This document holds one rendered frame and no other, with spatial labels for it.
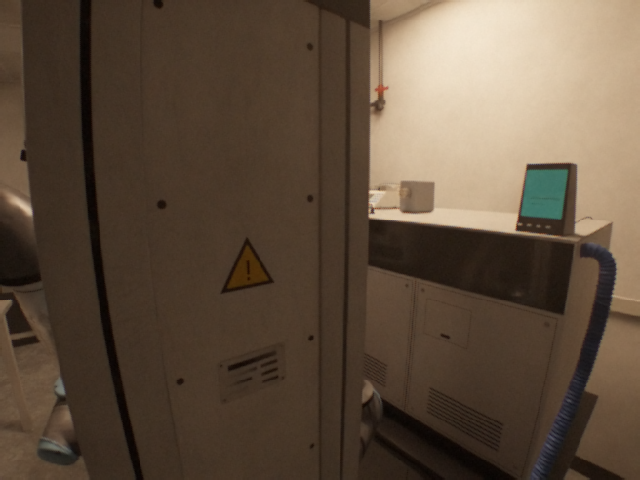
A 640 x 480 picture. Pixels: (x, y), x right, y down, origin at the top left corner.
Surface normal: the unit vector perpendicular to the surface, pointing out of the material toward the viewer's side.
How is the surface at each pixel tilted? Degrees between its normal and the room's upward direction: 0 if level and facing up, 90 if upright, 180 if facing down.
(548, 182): 80
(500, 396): 90
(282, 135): 90
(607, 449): 90
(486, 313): 90
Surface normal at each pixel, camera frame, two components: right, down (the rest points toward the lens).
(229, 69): 0.62, 0.13
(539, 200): -0.81, -0.07
